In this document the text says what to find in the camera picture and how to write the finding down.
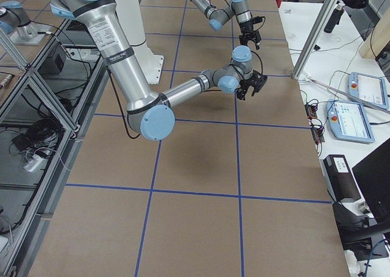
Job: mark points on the far teach pendant tablet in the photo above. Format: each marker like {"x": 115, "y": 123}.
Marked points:
{"x": 369, "y": 88}

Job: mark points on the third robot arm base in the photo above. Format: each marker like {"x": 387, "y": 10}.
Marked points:
{"x": 16, "y": 23}

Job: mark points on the black bottle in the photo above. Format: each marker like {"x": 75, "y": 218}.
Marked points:
{"x": 335, "y": 17}

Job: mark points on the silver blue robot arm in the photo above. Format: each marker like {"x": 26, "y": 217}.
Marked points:
{"x": 150, "y": 113}
{"x": 235, "y": 8}

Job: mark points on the black computer monitor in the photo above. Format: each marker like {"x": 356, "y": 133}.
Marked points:
{"x": 361, "y": 234}

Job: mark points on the small electronics board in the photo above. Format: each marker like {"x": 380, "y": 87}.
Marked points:
{"x": 316, "y": 125}

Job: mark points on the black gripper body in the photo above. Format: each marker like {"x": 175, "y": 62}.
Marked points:
{"x": 247, "y": 27}
{"x": 250, "y": 83}

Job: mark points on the near teach pendant tablet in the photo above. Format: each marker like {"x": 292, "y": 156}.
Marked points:
{"x": 349, "y": 122}

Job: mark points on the aluminium frame rack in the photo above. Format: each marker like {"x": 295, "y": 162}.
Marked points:
{"x": 45, "y": 110}

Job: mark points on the aluminium frame post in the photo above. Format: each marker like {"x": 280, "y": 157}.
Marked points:
{"x": 318, "y": 26}

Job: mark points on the teach pendant tablet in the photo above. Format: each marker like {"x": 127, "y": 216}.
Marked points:
{"x": 349, "y": 122}
{"x": 369, "y": 88}

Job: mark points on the reacher grabber stick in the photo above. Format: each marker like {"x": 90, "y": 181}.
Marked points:
{"x": 328, "y": 87}

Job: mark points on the wooden board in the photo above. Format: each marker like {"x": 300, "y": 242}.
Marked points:
{"x": 379, "y": 37}

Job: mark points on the white power strip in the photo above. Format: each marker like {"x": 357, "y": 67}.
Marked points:
{"x": 33, "y": 163}

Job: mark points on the black power box with label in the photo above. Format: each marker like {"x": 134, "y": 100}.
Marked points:
{"x": 343, "y": 187}

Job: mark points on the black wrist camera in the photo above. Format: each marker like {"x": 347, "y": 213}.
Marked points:
{"x": 258, "y": 81}
{"x": 258, "y": 19}

